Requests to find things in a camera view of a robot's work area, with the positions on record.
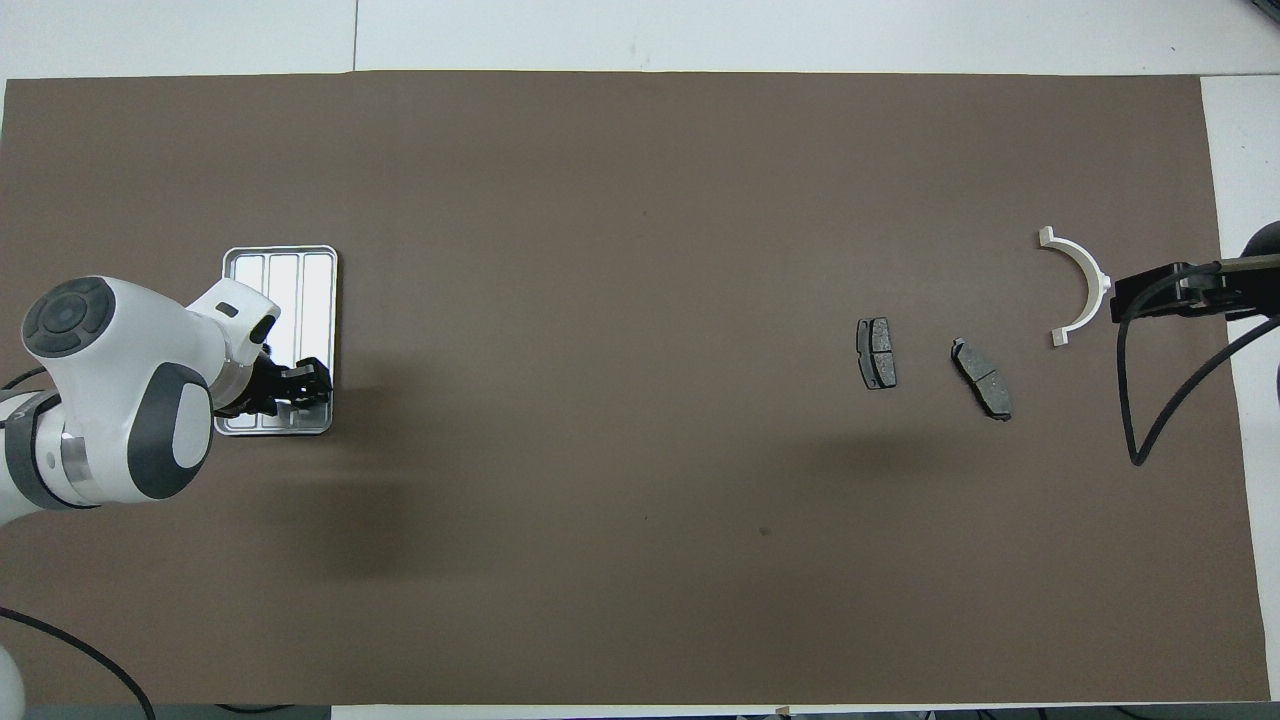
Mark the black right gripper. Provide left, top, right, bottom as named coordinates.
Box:
left=1112, top=262, right=1280, bottom=321

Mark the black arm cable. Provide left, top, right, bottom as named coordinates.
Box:
left=1117, top=258, right=1280, bottom=468
left=0, top=368, right=157, bottom=720

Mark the brown table mat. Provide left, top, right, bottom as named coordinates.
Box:
left=0, top=70, right=1271, bottom=706

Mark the curved dark brake pad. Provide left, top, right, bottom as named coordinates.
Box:
left=950, top=338, right=1013, bottom=422

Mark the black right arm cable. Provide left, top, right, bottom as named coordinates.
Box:
left=1117, top=258, right=1280, bottom=468

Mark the white semicircular plastic bracket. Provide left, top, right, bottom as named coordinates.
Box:
left=1038, top=227, right=1112, bottom=348

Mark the silver metal tray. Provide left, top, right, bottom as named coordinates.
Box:
left=214, top=246, right=339, bottom=437

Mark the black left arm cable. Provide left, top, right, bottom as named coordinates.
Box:
left=0, top=368, right=157, bottom=720

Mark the rectangular dark brake pad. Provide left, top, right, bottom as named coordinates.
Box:
left=856, top=317, right=898, bottom=391

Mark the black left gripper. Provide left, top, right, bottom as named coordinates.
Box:
left=240, top=350, right=334, bottom=416

